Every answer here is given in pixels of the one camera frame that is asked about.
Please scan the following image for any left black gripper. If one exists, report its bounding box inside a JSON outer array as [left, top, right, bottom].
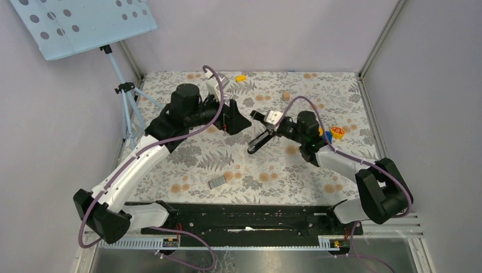
[[186, 88, 252, 134]]

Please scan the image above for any black stapler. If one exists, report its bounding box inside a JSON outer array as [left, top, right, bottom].
[[247, 133, 272, 154]]

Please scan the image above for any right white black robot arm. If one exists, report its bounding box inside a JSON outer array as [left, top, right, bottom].
[[248, 110, 413, 234]]

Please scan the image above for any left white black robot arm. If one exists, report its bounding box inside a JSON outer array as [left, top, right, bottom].
[[73, 84, 251, 248]]

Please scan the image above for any floral patterned table mat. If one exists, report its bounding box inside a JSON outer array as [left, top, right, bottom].
[[129, 72, 379, 205]]

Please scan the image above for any small wooden cube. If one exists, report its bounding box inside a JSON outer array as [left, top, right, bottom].
[[281, 92, 290, 101]]

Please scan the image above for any yellow toy brick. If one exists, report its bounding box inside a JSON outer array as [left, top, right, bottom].
[[235, 75, 247, 82]]

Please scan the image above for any grey staple strip block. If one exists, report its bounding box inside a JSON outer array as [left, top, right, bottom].
[[208, 176, 227, 189]]

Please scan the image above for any blue yellow toy car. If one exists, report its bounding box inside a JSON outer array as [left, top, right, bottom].
[[319, 127, 333, 144]]

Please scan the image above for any yellow butterfly toy block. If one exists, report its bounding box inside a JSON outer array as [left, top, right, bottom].
[[330, 126, 346, 139]]

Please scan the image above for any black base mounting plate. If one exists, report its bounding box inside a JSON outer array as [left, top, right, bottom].
[[162, 203, 363, 247]]

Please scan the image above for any blue perforated music stand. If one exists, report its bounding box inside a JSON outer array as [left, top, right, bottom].
[[11, 0, 162, 148]]

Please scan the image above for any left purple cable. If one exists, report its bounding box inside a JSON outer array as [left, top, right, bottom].
[[78, 65, 226, 270]]

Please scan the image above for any purple cable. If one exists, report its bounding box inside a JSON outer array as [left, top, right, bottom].
[[276, 96, 414, 273], [78, 65, 226, 270]]

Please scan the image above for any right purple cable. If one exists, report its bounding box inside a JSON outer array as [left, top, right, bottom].
[[276, 96, 414, 273]]

